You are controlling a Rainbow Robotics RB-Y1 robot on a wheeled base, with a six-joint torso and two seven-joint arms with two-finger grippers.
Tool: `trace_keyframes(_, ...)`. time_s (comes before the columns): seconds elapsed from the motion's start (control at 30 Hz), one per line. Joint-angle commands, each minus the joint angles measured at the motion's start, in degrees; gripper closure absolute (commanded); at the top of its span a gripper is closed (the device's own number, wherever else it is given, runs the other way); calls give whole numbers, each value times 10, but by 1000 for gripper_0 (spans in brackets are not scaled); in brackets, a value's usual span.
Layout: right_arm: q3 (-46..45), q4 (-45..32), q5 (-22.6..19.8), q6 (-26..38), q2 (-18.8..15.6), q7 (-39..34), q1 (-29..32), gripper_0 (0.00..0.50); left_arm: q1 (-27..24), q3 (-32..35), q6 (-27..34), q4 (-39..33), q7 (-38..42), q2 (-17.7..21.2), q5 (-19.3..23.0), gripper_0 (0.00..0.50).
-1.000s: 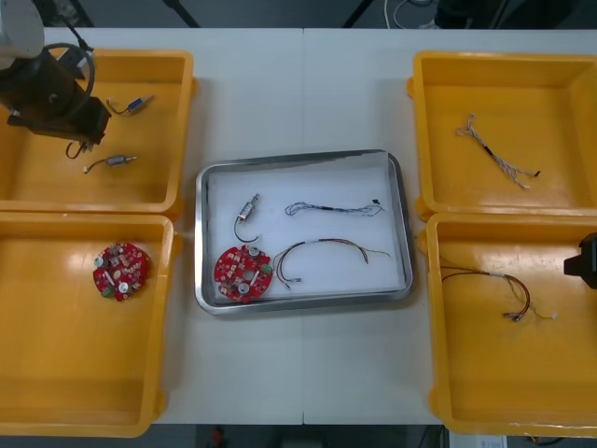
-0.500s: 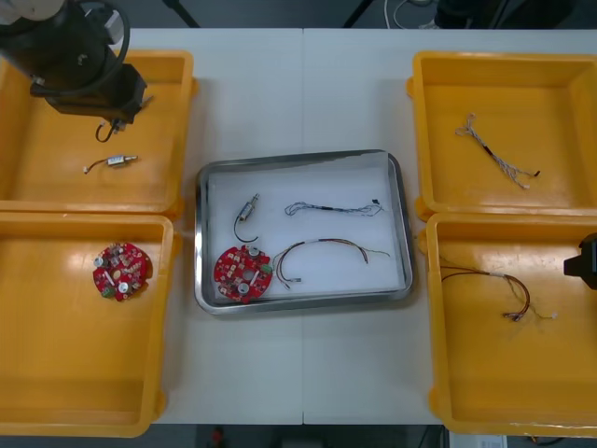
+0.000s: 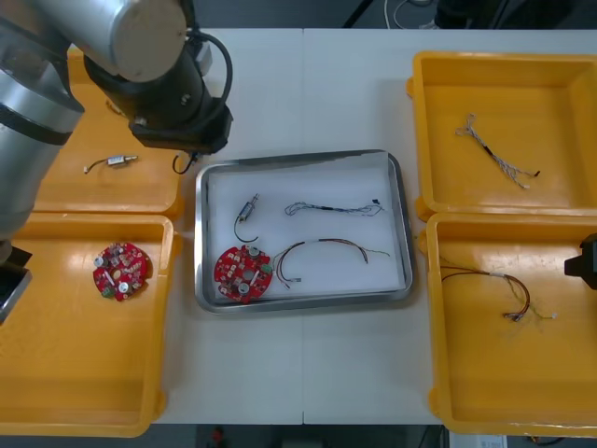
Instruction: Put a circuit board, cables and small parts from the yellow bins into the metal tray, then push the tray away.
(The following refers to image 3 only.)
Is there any blue-white twisted wire harness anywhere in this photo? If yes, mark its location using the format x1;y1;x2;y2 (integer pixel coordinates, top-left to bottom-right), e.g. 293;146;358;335
455;113;542;190
284;198;387;219

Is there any white cable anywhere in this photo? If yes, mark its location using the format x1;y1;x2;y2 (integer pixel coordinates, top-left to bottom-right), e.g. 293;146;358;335
384;0;439;30

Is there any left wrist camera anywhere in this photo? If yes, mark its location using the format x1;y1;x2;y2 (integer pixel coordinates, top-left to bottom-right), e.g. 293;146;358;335
188;30;214;71

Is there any white box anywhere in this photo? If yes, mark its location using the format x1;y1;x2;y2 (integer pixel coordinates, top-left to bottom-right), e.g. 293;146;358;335
450;433;507;448

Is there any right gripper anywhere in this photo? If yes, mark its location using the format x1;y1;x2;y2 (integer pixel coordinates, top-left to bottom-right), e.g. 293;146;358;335
563;235;597;290

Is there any white sheet liner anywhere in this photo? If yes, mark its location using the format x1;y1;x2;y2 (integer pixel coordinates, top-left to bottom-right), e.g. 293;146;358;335
207;153;405;302

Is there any yellow-orange plastic bin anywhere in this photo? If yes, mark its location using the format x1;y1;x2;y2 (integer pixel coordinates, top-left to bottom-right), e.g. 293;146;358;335
35;46;200;220
418;212;597;439
0;213;183;439
405;49;597;223

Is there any steel tray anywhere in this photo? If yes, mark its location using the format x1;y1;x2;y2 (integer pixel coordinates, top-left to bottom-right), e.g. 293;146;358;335
194;148;414;315

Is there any solenoid with white label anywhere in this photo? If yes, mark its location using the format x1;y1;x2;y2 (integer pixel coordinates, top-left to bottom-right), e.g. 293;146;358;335
82;154;140;175

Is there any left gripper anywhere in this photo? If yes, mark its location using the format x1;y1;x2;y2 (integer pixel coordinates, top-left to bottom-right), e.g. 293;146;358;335
130;105;233;155

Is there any black stand leg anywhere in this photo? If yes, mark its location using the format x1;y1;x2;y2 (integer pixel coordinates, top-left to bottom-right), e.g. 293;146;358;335
342;0;374;29

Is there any red-black wire harness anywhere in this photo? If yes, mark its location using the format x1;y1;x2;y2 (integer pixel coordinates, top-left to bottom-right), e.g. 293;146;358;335
271;237;392;291
439;254;560;323

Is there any round red circuit board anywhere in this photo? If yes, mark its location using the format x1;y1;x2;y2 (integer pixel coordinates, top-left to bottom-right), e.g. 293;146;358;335
92;241;153;303
214;245;273;304

